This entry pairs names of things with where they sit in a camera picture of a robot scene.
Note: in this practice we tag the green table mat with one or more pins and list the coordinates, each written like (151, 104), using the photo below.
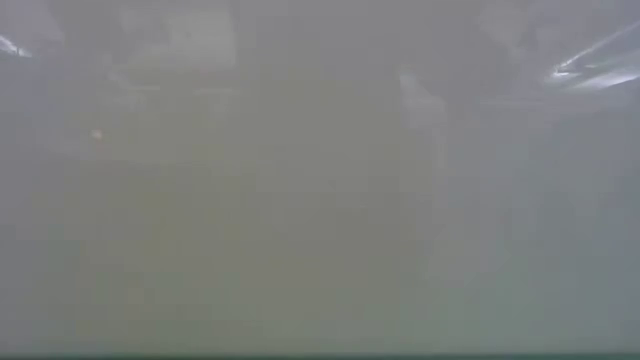
(280, 290)

